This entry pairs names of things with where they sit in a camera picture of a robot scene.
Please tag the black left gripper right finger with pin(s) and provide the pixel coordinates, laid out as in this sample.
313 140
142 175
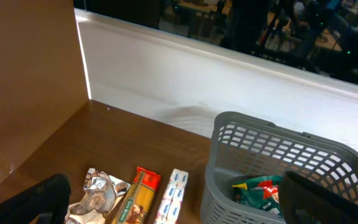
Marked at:
303 201

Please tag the green Nescafe coffee bag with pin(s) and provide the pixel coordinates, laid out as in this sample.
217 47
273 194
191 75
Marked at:
259 192

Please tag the white Kleenex tissue multipack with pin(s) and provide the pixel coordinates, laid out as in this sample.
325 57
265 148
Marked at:
173 195

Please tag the grey plastic shopping basket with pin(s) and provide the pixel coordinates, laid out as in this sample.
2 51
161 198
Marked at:
247 146

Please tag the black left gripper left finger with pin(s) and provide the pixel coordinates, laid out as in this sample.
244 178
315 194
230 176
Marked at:
46 202

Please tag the San Remo spaghetti packet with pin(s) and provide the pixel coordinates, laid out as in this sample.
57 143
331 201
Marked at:
136 204

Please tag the brown white cookie bag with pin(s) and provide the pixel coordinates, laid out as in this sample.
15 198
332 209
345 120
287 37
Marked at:
102 193

